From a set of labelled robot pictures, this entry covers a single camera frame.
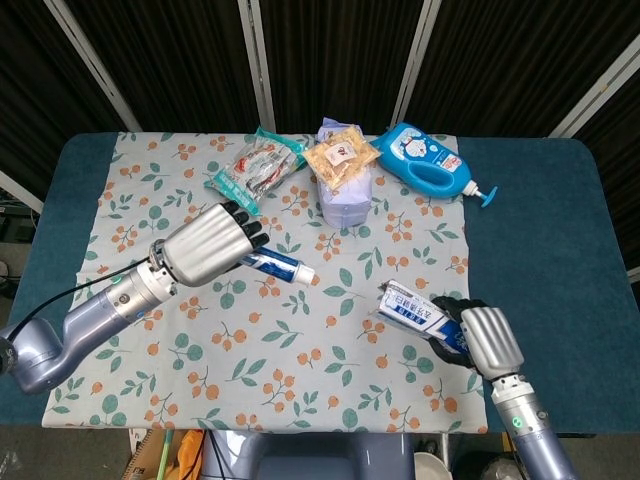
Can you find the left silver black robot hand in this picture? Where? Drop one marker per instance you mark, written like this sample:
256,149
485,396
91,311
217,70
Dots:
205,245

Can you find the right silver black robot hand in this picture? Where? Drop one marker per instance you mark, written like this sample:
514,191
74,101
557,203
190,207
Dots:
487,340

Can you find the white blue toothpaste tube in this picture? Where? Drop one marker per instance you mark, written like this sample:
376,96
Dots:
280,267

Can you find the blue white toothpaste box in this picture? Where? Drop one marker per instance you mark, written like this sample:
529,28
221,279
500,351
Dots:
410,312

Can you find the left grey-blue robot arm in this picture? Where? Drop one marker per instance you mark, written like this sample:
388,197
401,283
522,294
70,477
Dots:
85,325

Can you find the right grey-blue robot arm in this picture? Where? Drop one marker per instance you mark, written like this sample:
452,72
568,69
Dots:
530,430

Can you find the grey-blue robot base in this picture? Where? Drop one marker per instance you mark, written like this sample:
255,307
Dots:
310,457

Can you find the silver green snack packet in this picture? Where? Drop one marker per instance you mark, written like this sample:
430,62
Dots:
255,167

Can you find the dark blue table cover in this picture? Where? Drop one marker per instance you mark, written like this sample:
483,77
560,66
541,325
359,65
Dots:
540,250

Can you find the floral print tablecloth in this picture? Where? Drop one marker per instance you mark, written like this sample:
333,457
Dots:
280,320

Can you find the black waste bin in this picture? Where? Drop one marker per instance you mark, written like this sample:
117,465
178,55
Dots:
480,467

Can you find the white bowl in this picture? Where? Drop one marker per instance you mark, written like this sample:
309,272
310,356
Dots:
431,467

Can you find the purple tissue pack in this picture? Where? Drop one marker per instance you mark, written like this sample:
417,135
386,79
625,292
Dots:
346,202

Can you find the clear bag of crackers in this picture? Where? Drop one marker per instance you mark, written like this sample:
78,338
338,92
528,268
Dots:
340,156

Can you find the blue pump detergent bottle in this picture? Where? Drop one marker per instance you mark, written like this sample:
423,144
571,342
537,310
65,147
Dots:
425,162

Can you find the orange bag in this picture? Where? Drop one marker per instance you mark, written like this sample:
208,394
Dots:
189,457

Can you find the green stick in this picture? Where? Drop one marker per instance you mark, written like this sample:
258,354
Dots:
165,457

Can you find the white screen frame post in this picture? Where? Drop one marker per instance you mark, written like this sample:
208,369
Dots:
257,65
415,65
595,92
92,65
20,191

